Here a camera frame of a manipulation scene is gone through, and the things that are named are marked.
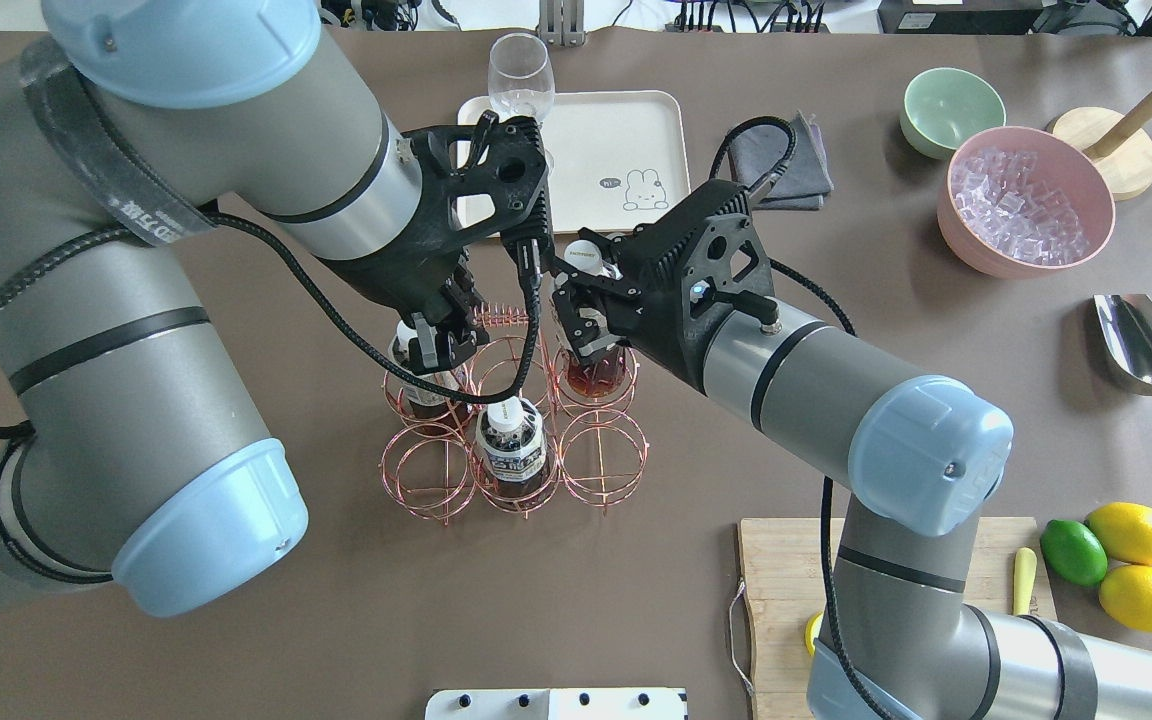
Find aluminium frame post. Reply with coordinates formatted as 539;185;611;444
536;0;586;47

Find tea bottle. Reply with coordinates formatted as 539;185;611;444
389;320;468;420
475;396;548;500

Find bamboo cutting board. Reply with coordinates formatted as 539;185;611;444
738;518;1039;719

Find half lemon slice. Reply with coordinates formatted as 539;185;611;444
803;611;824;659

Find tea bottle rear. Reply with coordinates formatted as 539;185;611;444
389;320;468;420

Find tea bottle front middle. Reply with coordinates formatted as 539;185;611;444
475;396;548;500

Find cream rabbit tray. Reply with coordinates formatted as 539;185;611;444
456;90;694;238

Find pink bowl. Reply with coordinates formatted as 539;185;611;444
937;126;1116;279

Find tea bottle side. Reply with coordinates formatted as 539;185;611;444
550;273;628;401

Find whole yellow lemon lower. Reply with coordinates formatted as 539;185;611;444
1098;564;1152;632

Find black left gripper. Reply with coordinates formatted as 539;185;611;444
323;115;552;373

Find steel ice scoop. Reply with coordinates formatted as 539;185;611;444
1092;293;1152;396

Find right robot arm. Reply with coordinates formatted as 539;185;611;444
543;179;1152;719

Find whole yellow lemon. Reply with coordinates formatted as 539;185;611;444
1098;564;1152;632
1085;501;1152;566

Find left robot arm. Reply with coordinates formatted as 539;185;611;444
0;1;550;617

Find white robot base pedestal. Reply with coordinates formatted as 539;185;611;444
424;687;689;719

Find copper wire bottle basket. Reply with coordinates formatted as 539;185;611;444
379;342;649;523

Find whole yellow lemon upper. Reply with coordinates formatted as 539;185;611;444
1085;501;1152;566

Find grey folded cloth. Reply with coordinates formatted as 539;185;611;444
730;113;835;211

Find wooden glass stand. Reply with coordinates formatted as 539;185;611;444
1047;90;1152;200

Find yellow plastic knife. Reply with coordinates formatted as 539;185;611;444
1011;547;1037;616

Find green lime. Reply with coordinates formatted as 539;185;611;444
1039;520;1108;588

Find clear ice cubes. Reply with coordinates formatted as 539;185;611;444
948;146;1092;266

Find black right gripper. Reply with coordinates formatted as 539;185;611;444
547;179;776;391

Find clear wine glass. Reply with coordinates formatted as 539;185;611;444
488;32;556;126

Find mint green bowl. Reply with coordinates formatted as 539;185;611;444
900;67;1007;159

